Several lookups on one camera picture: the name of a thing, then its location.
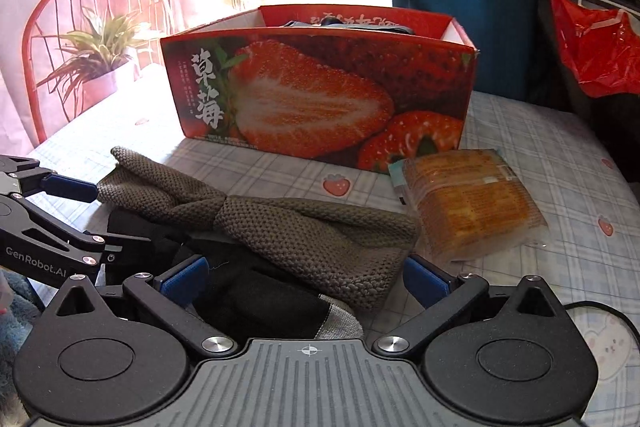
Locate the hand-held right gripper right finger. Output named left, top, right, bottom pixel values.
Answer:
left=372, top=255, right=569, bottom=357

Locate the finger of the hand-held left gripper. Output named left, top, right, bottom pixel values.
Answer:
left=0, top=154, right=99, bottom=204
left=0, top=196, right=152, bottom=266

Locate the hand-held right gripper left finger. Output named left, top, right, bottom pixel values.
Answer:
left=44, top=255, right=240, bottom=357

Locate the black sock grey toe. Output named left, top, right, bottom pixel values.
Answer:
left=187, top=252, right=367, bottom=341

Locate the olive knit cloth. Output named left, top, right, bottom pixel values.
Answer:
left=97, top=146, right=422, bottom=314

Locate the red strawberry print box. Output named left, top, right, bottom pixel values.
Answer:
left=160, top=4, right=482, bottom=174

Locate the teal fuzzy blanket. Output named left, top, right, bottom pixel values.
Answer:
left=0, top=267, right=48, bottom=427

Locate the orange bread packet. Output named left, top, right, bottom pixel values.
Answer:
left=389, top=148, right=550, bottom=264

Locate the plaid strawberry bed sheet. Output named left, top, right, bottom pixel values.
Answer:
left=27, top=91, right=640, bottom=427

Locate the rabbit print mat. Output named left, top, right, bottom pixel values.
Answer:
left=570, top=311, right=640, bottom=384

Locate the red plastic bag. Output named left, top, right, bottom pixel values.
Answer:
left=549, top=0, right=640, bottom=99

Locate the black cable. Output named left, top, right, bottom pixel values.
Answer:
left=562, top=300, right=640, bottom=329

